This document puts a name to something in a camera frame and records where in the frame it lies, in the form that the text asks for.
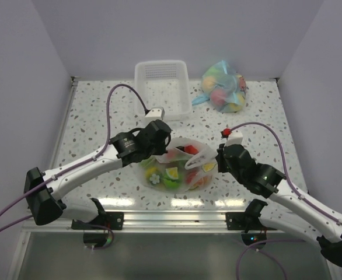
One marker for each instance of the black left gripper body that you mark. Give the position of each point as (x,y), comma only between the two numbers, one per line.
(156,150)

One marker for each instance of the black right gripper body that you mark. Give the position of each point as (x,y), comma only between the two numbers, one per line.
(222,164)

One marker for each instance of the clear plastic fruit bag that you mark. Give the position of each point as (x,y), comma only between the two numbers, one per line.
(195,161)

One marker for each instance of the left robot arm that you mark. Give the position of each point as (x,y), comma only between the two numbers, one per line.
(45,191)

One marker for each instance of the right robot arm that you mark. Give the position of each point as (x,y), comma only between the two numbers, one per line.
(308,219)

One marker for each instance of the blue plastic fruit bag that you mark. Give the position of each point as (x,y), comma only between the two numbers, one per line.
(223,87)

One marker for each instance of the lemon slice toy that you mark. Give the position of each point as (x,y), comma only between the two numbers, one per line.
(172,173)

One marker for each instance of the white plastic basket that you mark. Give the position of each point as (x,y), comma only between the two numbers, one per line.
(164,83)

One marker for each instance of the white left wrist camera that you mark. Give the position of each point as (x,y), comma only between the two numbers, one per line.
(156,113)

